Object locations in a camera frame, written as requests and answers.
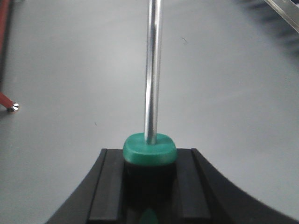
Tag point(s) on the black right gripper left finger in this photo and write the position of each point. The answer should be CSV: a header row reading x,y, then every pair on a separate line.
x,y
98,198

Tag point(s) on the green black screwdriver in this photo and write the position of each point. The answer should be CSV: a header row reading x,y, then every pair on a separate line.
x,y
150,156

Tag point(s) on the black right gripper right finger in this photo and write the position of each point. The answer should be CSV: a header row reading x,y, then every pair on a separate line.
x,y
205,196

